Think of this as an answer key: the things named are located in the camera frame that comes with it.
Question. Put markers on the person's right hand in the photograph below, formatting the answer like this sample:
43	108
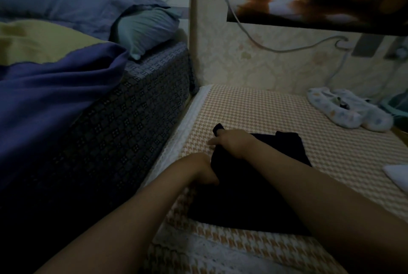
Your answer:
233	142

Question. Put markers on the person's left hand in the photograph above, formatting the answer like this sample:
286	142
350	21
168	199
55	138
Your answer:
199	170

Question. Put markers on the black tree print t-shirt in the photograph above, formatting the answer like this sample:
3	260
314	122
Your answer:
242	200

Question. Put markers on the white printed slipper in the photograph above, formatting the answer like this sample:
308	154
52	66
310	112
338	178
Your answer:
376	117
335	110

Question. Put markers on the white polo shirt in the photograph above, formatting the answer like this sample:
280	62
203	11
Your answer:
398	176

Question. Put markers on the person's left forearm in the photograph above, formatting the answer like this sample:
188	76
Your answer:
115	232

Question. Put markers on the person's right forearm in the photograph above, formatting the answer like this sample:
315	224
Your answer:
331	207

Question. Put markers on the dark patterned bed cover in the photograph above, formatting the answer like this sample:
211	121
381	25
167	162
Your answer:
121	136

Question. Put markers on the grey-green pillow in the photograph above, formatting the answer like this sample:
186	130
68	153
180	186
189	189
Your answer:
146	31

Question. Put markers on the blue folded blanket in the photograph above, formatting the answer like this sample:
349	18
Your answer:
51	105

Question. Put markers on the teal round bunny lamp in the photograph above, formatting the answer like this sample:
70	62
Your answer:
398	108

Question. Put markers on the white charger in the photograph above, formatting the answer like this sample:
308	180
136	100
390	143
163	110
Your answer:
398	48

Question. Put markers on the yellow-green cushion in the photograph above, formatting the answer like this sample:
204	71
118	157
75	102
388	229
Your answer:
44	41

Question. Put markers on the white wall plug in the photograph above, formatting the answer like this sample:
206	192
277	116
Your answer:
343	45

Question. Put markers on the grey wall socket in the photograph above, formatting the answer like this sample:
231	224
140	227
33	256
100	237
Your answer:
368	45

